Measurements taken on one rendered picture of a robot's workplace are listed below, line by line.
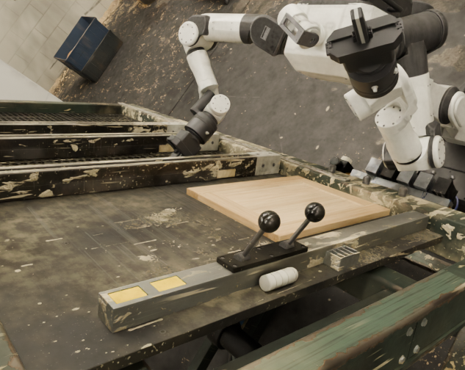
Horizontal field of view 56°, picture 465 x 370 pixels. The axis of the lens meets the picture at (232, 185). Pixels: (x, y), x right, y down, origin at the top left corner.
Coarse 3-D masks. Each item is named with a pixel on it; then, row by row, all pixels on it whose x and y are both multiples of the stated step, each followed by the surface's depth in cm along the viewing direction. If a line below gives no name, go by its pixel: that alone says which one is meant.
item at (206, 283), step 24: (408, 216) 119; (312, 240) 94; (336, 240) 95; (360, 240) 100; (384, 240) 108; (216, 264) 77; (264, 264) 80; (288, 264) 84; (312, 264) 90; (120, 288) 66; (144, 288) 67; (192, 288) 69; (216, 288) 73; (240, 288) 77; (120, 312) 61; (144, 312) 64; (168, 312) 67
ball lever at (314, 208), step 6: (312, 204) 79; (318, 204) 79; (306, 210) 79; (312, 210) 79; (318, 210) 78; (324, 210) 79; (306, 216) 79; (312, 216) 79; (318, 216) 78; (324, 216) 79; (306, 222) 81; (300, 228) 83; (294, 234) 84; (288, 240) 85; (294, 240) 85; (282, 246) 85; (288, 246) 85; (294, 246) 86
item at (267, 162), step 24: (0, 168) 104; (24, 168) 107; (48, 168) 109; (72, 168) 111; (96, 168) 115; (120, 168) 120; (144, 168) 125; (168, 168) 130; (192, 168) 136; (216, 168) 143; (240, 168) 150; (264, 168) 158; (0, 192) 101; (24, 192) 105; (48, 192) 109; (72, 192) 113
